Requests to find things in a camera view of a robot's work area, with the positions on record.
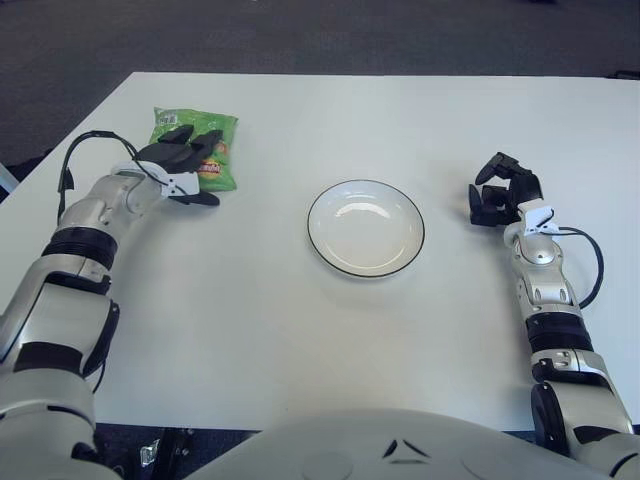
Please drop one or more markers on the black robot stand frame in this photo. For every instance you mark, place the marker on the black robot stand frame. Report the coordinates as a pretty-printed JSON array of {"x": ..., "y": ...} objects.
[{"x": 175, "y": 450}]

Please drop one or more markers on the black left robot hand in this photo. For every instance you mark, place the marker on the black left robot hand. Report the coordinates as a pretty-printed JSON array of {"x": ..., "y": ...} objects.
[{"x": 175, "y": 152}]

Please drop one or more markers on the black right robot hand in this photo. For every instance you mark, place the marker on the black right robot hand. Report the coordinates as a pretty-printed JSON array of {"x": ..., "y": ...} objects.
[{"x": 527, "y": 185}]

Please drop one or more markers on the grey robot torso shell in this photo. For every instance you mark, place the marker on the grey robot torso shell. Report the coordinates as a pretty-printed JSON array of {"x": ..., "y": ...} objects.
[{"x": 325, "y": 450}]

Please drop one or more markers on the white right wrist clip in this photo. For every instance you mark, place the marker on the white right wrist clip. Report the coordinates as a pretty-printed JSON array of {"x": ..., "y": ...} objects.
[{"x": 537, "y": 215}]

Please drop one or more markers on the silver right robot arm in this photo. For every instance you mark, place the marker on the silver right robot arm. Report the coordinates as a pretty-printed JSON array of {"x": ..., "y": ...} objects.
[{"x": 542, "y": 255}]

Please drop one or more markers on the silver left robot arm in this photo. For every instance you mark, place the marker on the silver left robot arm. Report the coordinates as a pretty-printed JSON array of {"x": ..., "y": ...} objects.
[{"x": 75, "y": 215}]

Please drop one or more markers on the white plate with black rim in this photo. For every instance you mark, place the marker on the white plate with black rim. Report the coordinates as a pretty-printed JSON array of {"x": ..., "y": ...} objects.
[{"x": 365, "y": 230}]

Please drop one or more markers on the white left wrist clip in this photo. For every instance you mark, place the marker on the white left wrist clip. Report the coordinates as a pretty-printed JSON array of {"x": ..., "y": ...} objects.
[{"x": 182, "y": 182}]

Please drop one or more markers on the green potato chips bag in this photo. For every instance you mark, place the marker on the green potato chips bag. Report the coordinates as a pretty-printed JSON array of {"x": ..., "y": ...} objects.
[{"x": 210, "y": 120}]

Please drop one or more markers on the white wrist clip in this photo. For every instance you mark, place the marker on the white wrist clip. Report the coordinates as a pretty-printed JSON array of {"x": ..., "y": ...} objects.
[
  {"x": 537, "y": 215},
  {"x": 182, "y": 182}
]

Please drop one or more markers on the white neighbouring desk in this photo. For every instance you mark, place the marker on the white neighbouring desk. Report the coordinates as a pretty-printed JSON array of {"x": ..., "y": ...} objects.
[{"x": 5, "y": 182}]

